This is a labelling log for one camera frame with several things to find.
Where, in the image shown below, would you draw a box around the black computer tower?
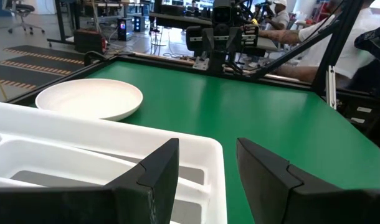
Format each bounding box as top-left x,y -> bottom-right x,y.
116,17 -> 134,42
133,14 -> 146,33

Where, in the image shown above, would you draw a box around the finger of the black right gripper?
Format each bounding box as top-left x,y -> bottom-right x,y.
229,27 -> 243,52
201,27 -> 215,53

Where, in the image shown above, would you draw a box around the black red box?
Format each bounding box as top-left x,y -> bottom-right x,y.
73,28 -> 109,54

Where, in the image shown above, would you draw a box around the person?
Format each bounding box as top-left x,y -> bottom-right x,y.
297,0 -> 380,80
255,0 -> 291,30

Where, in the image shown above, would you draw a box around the black mat orange stripes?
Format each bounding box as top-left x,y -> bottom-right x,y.
0,45 -> 87,75
0,63 -> 71,94

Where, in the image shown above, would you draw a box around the green table mat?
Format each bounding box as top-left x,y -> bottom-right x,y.
27,60 -> 380,224

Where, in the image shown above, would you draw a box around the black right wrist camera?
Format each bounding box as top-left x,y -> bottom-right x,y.
212,0 -> 234,25

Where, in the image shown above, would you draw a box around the black desk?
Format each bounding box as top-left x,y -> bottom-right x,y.
148,11 -> 214,30

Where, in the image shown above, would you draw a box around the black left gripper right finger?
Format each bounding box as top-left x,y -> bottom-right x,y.
235,137 -> 380,224

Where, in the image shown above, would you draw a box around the grey office chair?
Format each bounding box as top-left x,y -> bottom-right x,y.
2,0 -> 46,35

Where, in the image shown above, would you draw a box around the person's forearm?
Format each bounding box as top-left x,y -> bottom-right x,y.
272,65 -> 318,83
258,29 -> 303,45

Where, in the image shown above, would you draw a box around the black device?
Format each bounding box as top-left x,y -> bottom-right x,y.
354,24 -> 380,62

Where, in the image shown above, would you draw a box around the black gripper cable yellow tag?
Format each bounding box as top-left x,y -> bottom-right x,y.
239,6 -> 260,27

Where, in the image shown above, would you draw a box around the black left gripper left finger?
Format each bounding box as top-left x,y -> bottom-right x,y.
0,138 -> 181,224

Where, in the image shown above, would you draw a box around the grey metal mounting plate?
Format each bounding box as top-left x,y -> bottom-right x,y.
192,57 -> 210,72

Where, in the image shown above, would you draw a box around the black desk frame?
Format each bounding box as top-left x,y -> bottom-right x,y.
46,0 -> 85,46

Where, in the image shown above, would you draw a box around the white round plate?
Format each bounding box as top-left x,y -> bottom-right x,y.
35,78 -> 144,122

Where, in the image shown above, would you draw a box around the white plastic cutlery tray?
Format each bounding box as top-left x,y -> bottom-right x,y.
0,100 -> 228,224

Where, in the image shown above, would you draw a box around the grey metal bracket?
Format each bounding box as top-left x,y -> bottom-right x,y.
325,65 -> 338,110

